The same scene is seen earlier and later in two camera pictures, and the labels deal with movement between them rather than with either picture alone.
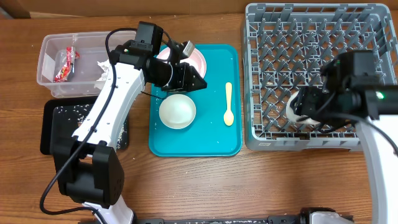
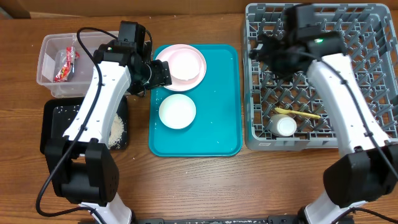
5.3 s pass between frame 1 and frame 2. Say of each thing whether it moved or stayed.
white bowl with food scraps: stayed
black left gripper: moved
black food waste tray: stayed
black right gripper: moved
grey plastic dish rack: stayed
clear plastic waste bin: stayed
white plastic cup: moved
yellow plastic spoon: moved
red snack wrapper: stayed
